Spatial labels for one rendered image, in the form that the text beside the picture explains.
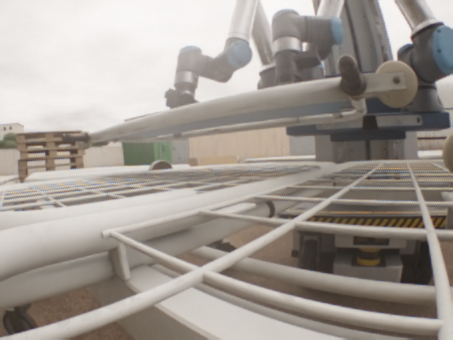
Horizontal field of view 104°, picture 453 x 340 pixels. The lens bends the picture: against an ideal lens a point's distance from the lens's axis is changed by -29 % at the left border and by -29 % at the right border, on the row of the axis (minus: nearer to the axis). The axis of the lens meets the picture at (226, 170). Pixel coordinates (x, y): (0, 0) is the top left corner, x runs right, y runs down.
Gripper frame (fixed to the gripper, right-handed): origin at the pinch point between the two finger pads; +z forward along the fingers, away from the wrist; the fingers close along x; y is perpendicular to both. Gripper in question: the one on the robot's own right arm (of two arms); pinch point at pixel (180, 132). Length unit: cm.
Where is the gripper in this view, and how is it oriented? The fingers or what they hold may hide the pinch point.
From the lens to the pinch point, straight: 87.0
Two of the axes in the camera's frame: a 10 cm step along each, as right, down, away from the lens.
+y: 8.3, -0.2, -5.5
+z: -0.5, 9.9, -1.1
